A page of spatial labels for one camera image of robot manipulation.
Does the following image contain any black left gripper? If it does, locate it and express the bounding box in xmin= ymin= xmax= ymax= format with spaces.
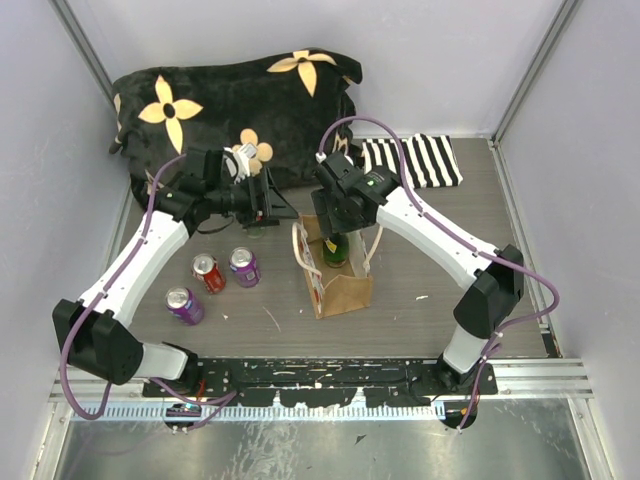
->
xmin=208 ymin=167 xmax=300 ymax=230

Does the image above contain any clear glass bottle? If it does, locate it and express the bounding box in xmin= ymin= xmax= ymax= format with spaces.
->
xmin=244 ymin=226 xmax=266 ymax=239

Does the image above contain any green glass bottle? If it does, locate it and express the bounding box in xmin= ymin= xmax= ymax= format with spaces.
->
xmin=322 ymin=233 xmax=349 ymax=268

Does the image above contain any purple soda can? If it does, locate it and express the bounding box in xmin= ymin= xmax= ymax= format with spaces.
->
xmin=165 ymin=286 xmax=204 ymax=326
xmin=229 ymin=247 xmax=261 ymax=288

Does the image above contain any brown canvas tote bag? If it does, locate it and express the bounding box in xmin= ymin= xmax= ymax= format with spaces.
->
xmin=291 ymin=215 xmax=384 ymax=319

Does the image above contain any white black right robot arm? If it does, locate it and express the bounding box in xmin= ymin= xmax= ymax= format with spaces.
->
xmin=311 ymin=152 xmax=524 ymax=394

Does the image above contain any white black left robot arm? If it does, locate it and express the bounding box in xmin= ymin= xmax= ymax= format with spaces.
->
xmin=52 ymin=140 xmax=297 ymax=396

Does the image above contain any red soda can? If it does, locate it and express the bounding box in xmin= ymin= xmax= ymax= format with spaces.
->
xmin=191 ymin=254 xmax=226 ymax=294

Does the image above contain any black white striped cloth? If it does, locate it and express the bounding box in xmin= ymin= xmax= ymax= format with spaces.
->
xmin=355 ymin=133 xmax=463 ymax=189

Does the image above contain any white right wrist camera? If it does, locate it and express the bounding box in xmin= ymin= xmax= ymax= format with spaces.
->
xmin=316 ymin=151 xmax=353 ymax=178

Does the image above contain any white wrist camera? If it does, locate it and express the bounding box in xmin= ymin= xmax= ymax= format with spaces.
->
xmin=316 ymin=151 xmax=353 ymax=178
xmin=224 ymin=143 xmax=259 ymax=184

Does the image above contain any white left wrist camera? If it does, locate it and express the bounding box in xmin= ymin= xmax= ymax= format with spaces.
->
xmin=224 ymin=143 xmax=259 ymax=184

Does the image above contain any black mounting base rail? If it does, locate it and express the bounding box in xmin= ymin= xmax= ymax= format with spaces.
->
xmin=142 ymin=355 xmax=501 ymax=409

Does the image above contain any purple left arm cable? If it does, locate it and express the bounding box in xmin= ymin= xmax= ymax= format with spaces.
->
xmin=58 ymin=153 xmax=239 ymax=434

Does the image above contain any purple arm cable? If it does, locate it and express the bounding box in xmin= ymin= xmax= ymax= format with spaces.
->
xmin=58 ymin=153 xmax=239 ymax=434
xmin=318 ymin=115 xmax=560 ymax=432

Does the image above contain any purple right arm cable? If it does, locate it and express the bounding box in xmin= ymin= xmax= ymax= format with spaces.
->
xmin=318 ymin=115 xmax=560 ymax=432

